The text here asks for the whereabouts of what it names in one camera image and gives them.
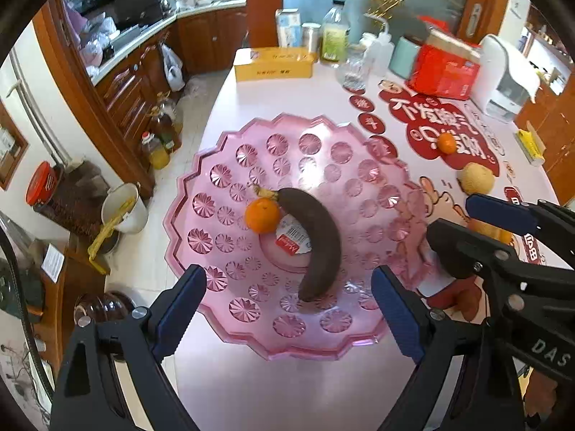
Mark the brown glass jar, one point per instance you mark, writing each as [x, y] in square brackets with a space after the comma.
[105, 307]

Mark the yellow sponge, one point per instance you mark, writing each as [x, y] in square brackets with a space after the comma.
[530, 146]

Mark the white bucket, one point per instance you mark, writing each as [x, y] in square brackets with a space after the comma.
[130, 211]

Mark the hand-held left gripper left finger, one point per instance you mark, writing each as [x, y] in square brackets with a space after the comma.
[177, 314]

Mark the white red label sticker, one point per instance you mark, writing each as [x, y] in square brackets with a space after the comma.
[292, 239]

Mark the yellow rectangular box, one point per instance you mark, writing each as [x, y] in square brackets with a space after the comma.
[274, 65]

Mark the red paper cup package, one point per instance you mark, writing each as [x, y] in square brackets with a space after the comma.
[442, 72]

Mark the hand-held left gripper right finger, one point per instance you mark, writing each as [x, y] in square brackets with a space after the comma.
[397, 314]

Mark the metal can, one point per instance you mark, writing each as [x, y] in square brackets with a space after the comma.
[311, 37]

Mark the white squeeze bottle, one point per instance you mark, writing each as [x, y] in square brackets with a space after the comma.
[384, 54]

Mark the red lidded container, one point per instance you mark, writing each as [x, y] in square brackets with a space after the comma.
[42, 184]

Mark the yellow plastic tool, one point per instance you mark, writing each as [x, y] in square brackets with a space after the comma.
[102, 235]

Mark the yellow pear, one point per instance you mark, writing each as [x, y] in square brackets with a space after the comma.
[476, 178]

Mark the white water filter pitcher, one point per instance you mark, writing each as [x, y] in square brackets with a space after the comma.
[498, 76]

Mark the blue white carton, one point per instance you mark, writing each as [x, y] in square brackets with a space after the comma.
[288, 29]

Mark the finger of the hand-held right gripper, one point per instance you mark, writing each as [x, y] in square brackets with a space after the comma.
[458, 251]
[498, 213]

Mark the cooking oil bottle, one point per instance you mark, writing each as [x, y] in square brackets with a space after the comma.
[157, 152]
[165, 128]

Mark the teal container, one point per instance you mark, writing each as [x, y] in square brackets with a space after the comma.
[404, 56]

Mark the dark overripe banana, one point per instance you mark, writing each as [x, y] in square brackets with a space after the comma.
[319, 233]

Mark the clear drinking glass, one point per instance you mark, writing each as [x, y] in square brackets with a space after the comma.
[357, 69]

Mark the wooden kitchen cabinet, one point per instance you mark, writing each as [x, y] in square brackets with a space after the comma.
[202, 40]

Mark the orange tangerine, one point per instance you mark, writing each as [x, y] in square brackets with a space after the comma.
[447, 142]
[263, 216]
[494, 233]

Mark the pink glass fruit plate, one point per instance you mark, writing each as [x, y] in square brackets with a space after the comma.
[314, 157]

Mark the wooden door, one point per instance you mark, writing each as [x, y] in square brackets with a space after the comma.
[476, 4]

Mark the white plastic bag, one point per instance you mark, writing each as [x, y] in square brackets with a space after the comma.
[173, 69]

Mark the clear bottle green label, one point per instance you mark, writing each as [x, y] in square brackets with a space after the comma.
[335, 38]

